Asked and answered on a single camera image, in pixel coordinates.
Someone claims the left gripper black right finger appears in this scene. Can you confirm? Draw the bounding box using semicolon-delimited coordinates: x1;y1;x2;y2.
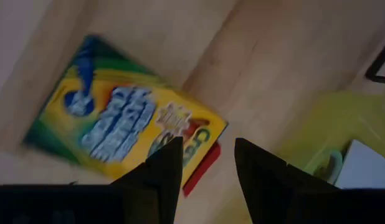
234;138;385;224

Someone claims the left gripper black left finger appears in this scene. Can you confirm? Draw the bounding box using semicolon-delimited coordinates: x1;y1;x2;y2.
0;136;184;224

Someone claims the yellow green crayon box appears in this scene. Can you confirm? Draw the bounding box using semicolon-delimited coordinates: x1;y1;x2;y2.
22;33;229;188

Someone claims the white notepad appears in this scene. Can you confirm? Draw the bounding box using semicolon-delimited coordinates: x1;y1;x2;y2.
333;139;385;190

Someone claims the flat red item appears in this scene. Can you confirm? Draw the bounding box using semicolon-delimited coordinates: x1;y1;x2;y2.
182;141;222;198

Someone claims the yellow-green translucent bin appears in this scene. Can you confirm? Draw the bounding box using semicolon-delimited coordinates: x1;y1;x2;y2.
272;90;385;189

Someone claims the wooden shelf with black legs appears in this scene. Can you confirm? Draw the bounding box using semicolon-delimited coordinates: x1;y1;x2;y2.
364;39;385;85

